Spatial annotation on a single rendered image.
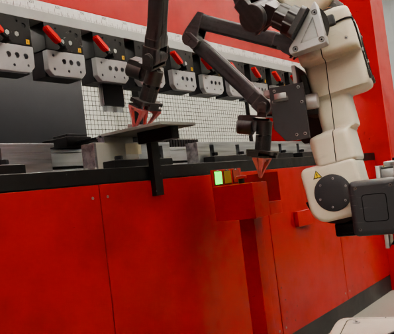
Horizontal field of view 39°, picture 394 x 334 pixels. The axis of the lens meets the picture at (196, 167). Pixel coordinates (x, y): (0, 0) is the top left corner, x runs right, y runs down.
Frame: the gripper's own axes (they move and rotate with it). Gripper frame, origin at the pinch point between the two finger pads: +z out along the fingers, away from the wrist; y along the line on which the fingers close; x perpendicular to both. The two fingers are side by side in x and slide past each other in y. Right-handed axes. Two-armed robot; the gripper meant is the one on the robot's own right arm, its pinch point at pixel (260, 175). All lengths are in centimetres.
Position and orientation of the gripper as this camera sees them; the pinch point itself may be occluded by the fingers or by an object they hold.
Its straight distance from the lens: 204.2
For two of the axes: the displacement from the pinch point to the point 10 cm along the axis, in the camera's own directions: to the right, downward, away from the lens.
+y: -8.3, -1.0, 5.5
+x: -5.6, 0.4, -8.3
